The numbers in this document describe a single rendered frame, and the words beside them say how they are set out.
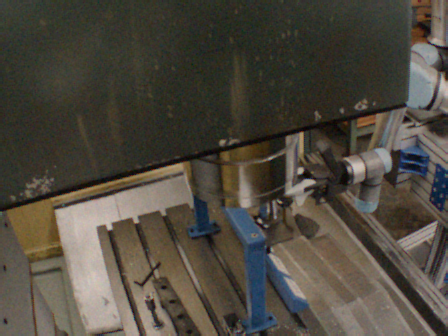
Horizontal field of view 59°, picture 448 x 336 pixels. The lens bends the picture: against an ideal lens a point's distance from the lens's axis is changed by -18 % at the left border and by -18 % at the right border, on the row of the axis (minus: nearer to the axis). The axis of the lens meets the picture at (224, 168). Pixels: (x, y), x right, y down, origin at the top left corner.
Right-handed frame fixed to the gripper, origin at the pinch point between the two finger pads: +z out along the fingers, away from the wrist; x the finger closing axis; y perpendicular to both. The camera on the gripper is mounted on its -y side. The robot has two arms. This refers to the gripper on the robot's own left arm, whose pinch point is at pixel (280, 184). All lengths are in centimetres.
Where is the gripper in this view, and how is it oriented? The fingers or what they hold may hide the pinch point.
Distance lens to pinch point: 117.5
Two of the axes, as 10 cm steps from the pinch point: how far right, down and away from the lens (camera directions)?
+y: 0.6, 8.4, 5.3
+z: -9.4, 2.3, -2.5
